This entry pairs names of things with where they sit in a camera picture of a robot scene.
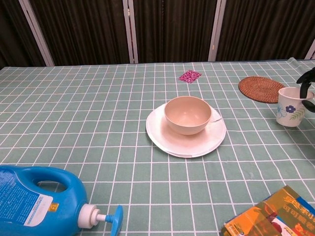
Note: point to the beige bowl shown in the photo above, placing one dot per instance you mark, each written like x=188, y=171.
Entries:
x=188, y=115

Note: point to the green checkered tablecloth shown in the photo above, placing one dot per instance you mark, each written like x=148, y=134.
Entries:
x=98, y=123

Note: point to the white paper plate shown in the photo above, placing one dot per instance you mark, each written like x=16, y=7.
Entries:
x=172, y=141

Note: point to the floral white paper cup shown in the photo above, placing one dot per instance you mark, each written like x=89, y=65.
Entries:
x=288, y=110

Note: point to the pink patterned square sticker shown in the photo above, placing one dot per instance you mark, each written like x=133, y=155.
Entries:
x=189, y=76

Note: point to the blue pump detergent bottle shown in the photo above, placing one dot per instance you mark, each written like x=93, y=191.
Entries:
x=27, y=204

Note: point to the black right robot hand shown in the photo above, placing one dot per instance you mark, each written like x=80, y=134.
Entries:
x=307, y=77

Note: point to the round woven rattan coaster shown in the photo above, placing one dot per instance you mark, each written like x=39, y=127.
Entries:
x=261, y=88

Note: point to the orange yellow snack box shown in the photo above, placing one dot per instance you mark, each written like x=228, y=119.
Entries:
x=275, y=216

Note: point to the white folding screen frame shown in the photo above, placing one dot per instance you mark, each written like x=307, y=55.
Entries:
x=216, y=29
x=311, y=50
x=130, y=32
x=37, y=34

